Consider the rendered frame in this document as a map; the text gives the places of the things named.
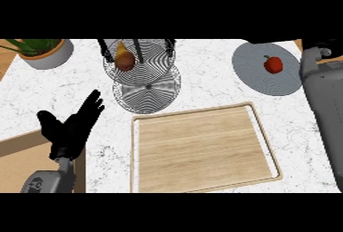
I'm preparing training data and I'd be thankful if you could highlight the green plant in white pot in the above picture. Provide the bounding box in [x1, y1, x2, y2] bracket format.
[0, 38, 76, 71]

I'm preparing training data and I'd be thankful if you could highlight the grey round plate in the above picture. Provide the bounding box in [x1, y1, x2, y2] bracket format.
[231, 42, 304, 97]

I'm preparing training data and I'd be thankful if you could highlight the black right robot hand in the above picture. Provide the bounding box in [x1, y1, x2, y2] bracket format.
[313, 38, 343, 51]

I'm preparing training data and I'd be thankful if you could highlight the red bell pepper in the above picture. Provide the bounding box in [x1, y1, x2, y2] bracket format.
[262, 54, 286, 75]

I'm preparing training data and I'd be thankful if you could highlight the pale wooden tray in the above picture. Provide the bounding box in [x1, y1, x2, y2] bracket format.
[131, 101, 285, 194]

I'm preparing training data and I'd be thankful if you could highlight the tiered wire basket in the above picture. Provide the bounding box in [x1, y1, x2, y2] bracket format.
[97, 38, 183, 115]

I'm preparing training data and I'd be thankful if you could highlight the brown wooden cabinet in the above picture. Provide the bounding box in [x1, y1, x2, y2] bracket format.
[0, 129, 88, 194]

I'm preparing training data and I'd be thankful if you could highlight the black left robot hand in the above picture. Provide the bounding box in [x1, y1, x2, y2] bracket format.
[36, 89, 107, 161]

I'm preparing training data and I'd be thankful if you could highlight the brown yellow pear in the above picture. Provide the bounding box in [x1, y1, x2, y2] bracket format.
[115, 41, 137, 73]

